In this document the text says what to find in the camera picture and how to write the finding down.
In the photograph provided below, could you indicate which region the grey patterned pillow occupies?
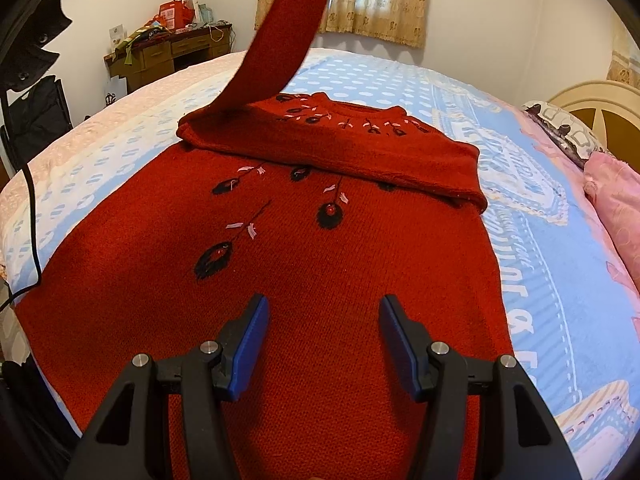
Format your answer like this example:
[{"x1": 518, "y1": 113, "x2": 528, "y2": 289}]
[{"x1": 521, "y1": 101, "x2": 608, "y2": 168}]

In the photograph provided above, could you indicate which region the black cable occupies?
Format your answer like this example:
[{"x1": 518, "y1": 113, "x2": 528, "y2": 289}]
[{"x1": 0, "y1": 89, "x2": 45, "y2": 311}]

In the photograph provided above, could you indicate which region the red box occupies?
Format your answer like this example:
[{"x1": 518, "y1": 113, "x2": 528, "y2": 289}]
[{"x1": 159, "y1": 0, "x2": 196, "y2": 31}]

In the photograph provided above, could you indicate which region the pink quilt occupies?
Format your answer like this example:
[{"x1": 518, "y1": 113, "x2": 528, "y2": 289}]
[{"x1": 582, "y1": 152, "x2": 640, "y2": 261}]

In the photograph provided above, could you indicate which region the brown wooden desk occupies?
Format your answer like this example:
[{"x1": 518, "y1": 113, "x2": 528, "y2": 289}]
[{"x1": 104, "y1": 24, "x2": 233, "y2": 95}]

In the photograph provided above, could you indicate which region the black bag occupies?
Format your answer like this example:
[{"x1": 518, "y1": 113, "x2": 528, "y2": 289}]
[{"x1": 0, "y1": 76, "x2": 68, "y2": 171}]

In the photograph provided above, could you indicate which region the cream bed headboard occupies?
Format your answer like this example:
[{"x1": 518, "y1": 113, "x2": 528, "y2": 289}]
[{"x1": 547, "y1": 79, "x2": 640, "y2": 153}]

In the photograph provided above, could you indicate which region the red knitted sweater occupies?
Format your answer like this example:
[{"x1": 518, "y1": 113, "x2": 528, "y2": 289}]
[{"x1": 15, "y1": 0, "x2": 516, "y2": 480}]

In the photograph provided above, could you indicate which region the beige patterned curtain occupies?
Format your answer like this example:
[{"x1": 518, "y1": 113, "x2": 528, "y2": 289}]
[
  {"x1": 607, "y1": 20, "x2": 640, "y2": 86},
  {"x1": 255, "y1": 0, "x2": 431, "y2": 50}
]

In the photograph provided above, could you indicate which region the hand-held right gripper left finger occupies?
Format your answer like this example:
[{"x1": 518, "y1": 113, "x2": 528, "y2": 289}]
[{"x1": 65, "y1": 294, "x2": 271, "y2": 480}]

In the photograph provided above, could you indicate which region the colourful cloth pile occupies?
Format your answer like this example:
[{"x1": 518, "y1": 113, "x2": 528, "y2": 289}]
[{"x1": 115, "y1": 19, "x2": 171, "y2": 55}]

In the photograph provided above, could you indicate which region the white paper bag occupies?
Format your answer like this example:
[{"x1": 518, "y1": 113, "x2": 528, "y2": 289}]
[{"x1": 104, "y1": 76, "x2": 128, "y2": 107}]

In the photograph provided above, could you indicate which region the blue printed blanket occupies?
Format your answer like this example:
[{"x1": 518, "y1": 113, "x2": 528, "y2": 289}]
[{"x1": 0, "y1": 47, "x2": 640, "y2": 480}]

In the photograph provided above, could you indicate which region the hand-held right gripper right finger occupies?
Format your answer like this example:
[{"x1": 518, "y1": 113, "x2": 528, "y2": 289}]
[{"x1": 378, "y1": 295, "x2": 583, "y2": 480}]

